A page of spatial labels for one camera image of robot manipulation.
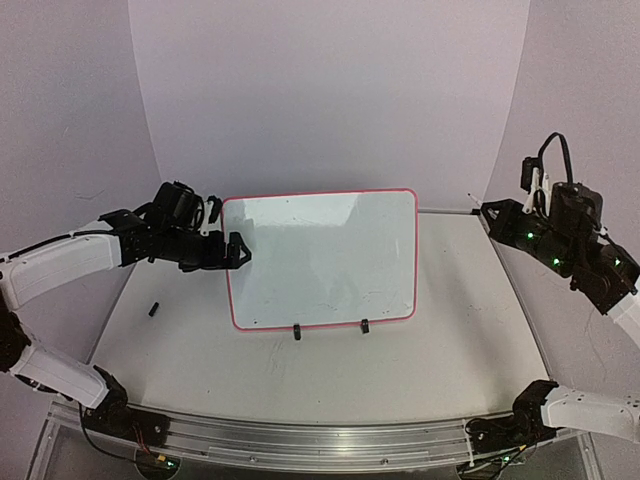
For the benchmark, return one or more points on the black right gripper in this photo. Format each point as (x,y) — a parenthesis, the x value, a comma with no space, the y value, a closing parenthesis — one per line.
(511,220)

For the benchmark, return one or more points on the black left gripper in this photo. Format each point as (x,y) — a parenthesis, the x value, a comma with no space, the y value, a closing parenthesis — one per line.
(215,258)

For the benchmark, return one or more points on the white marker pen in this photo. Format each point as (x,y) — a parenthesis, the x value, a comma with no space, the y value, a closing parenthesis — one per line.
(474,199)

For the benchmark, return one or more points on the pink framed whiteboard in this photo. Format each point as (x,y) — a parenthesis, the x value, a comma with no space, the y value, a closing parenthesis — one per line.
(324,259)

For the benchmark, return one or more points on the black marker cap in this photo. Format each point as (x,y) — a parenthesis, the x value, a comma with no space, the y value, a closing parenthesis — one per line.
(153,309)

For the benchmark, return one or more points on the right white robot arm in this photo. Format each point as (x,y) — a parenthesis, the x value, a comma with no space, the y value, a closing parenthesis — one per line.
(571,242)

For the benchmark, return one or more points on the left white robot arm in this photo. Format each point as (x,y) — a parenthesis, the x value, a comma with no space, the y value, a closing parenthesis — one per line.
(176,226)

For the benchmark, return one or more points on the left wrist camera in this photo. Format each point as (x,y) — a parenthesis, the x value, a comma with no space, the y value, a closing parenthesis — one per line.
(212,209)

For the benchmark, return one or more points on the aluminium front rail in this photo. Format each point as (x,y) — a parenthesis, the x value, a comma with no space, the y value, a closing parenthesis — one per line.
(182,446)

